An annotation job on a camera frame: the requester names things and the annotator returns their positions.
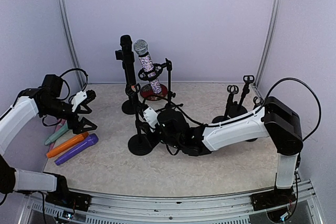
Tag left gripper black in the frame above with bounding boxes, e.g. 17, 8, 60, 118
41, 98, 97, 134

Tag purple-head microphone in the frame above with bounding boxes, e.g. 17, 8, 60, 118
55, 133, 99, 166

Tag teal toy microphone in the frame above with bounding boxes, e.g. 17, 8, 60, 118
44, 123, 69, 146

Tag pink toy microphone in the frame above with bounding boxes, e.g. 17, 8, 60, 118
48, 120, 68, 150

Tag orange toy microphone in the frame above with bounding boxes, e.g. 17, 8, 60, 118
46, 132, 89, 158

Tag black round-base mic stand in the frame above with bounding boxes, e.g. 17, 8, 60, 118
114, 49, 143, 115

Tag black microphone orange tip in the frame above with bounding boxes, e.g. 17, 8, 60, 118
120, 35, 136, 86

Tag black stand for orange mic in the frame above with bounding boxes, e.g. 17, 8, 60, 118
212, 85, 239, 123

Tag black stand for teal mic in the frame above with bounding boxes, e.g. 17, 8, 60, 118
244, 96, 264, 142

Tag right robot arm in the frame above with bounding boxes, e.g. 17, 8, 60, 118
139, 97, 303, 205

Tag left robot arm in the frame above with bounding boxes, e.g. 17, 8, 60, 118
1, 74, 97, 206

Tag black tripod mic stand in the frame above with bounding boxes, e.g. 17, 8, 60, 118
138, 58, 183, 112

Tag glitter silver-head microphone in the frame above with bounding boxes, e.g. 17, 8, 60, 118
133, 39, 162, 94

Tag red floral plate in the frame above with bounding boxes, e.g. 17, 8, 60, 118
140, 84, 168, 101

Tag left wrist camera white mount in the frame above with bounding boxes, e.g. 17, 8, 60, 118
69, 90, 97, 112

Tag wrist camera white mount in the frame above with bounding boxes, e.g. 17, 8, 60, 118
69, 90, 97, 112
139, 104, 158, 132

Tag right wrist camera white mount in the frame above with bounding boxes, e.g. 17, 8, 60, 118
139, 104, 158, 132

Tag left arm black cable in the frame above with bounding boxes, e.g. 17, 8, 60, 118
59, 68, 89, 99

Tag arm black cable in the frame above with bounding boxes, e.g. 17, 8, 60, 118
59, 68, 89, 99
143, 77, 322, 156

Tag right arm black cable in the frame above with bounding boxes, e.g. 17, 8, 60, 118
143, 77, 322, 156

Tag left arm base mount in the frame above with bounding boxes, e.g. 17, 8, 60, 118
45, 191, 91, 212

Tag aluminium front rail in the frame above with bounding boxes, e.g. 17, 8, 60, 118
18, 179, 323, 224

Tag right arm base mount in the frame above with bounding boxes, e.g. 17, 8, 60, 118
250, 188, 297, 211

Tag aluminium frame post left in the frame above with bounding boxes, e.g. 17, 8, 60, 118
51, 0, 83, 86

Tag aluminium frame post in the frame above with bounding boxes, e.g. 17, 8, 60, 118
255, 0, 281, 87
51, 0, 83, 86

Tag aluminium frame post right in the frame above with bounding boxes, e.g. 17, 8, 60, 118
255, 0, 281, 87

